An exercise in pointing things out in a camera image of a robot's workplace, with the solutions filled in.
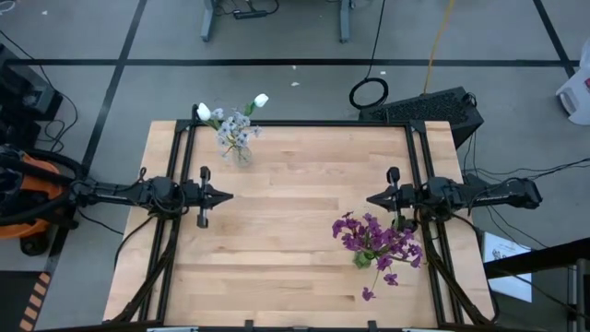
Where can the white artificial tulip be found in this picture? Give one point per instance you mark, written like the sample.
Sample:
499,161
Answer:
261,99

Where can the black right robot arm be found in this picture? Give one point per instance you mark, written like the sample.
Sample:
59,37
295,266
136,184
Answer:
498,196

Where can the purple artificial flower bunch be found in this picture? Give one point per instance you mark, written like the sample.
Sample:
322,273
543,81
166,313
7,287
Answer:
410,251
352,242

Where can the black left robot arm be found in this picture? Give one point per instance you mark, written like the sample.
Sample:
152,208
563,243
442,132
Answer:
115,199

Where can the black equipment box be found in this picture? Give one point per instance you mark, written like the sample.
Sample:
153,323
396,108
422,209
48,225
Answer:
23,92

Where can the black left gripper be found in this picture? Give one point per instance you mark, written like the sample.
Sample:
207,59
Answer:
196,196

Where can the orange shop vacuum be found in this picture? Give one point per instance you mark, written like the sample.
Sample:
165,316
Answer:
37,182

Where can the clear glass vase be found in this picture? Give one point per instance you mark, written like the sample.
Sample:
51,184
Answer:
242,157

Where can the green glass vase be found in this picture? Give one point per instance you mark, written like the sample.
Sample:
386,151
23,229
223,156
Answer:
362,260

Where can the black metal beam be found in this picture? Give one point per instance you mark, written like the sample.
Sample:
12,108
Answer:
544,258

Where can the black power strip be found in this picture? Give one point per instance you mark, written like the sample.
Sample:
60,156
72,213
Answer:
249,14

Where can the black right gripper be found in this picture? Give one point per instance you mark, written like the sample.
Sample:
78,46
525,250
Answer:
412,198

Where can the grey metal stand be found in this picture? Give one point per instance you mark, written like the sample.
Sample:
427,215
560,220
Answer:
581,295

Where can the grey desk leg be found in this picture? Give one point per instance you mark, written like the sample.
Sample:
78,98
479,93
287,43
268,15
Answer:
345,23
207,23

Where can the white rose stem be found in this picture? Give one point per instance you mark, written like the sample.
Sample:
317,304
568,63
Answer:
204,111

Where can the black mat with orange stripes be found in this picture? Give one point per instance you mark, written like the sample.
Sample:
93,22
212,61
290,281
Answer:
14,299

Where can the white plastic container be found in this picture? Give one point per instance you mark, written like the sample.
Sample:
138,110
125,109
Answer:
576,97

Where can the white printed paper sheet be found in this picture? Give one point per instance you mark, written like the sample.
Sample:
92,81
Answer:
500,246

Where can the black metal table frame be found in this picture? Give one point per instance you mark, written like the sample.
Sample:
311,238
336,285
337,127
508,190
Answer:
299,123

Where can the pale blue artificial flower bunch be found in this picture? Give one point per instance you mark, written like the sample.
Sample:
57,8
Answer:
232,129

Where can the black perforated computer case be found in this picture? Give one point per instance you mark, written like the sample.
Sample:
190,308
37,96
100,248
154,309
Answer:
428,108

